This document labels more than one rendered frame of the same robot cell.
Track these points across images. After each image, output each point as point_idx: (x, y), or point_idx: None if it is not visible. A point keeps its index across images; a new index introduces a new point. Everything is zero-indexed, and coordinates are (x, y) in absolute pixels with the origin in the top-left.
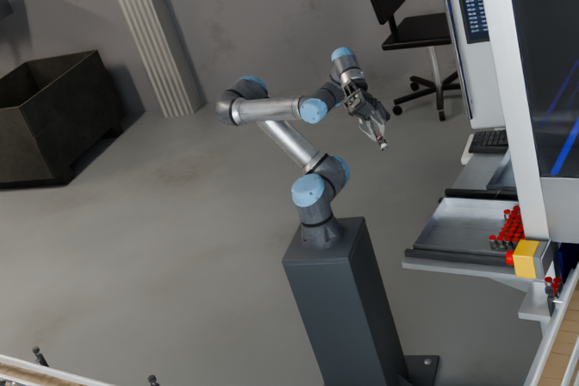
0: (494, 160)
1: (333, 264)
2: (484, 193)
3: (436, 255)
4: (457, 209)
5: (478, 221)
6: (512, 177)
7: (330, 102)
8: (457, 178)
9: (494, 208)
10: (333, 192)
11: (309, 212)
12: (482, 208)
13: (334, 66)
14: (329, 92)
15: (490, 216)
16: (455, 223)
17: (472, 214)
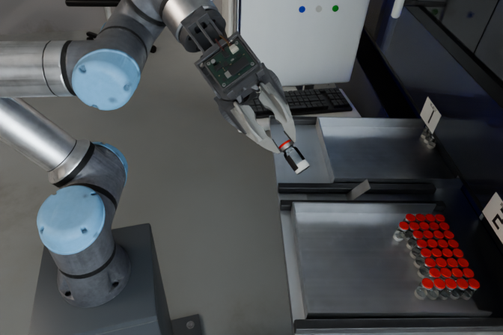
0: (302, 134)
1: (129, 327)
2: (334, 188)
3: (355, 329)
4: (312, 217)
5: (355, 236)
6: (342, 159)
7: (142, 59)
8: (276, 163)
9: (359, 212)
10: (115, 209)
11: (81, 259)
12: (344, 213)
13: None
14: (136, 37)
15: (364, 226)
16: (326, 245)
17: (337, 223)
